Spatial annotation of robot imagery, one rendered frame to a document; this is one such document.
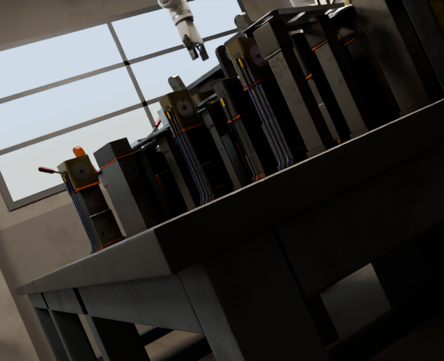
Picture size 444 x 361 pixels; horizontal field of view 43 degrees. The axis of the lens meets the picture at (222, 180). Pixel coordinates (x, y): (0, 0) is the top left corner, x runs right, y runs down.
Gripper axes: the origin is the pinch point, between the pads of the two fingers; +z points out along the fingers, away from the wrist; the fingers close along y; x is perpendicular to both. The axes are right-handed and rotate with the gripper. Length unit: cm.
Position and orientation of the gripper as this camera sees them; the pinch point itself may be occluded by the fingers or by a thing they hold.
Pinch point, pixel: (200, 57)
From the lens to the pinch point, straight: 234.7
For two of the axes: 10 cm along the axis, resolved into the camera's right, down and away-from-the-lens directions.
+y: -4.1, 1.5, -9.0
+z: 4.0, 9.1, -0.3
